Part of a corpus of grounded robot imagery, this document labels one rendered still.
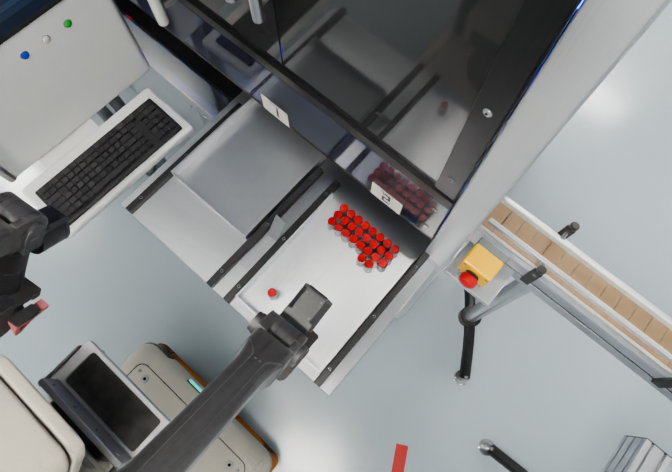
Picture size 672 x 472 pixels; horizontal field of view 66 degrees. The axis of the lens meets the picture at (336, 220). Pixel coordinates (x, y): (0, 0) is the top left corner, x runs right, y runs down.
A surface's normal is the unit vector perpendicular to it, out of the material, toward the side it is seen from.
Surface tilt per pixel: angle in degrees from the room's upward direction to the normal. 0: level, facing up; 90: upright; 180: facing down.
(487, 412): 0
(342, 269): 0
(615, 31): 90
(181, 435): 50
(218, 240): 0
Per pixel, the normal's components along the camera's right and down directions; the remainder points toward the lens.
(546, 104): -0.66, 0.71
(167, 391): 0.00, -0.33
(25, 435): 0.45, -0.72
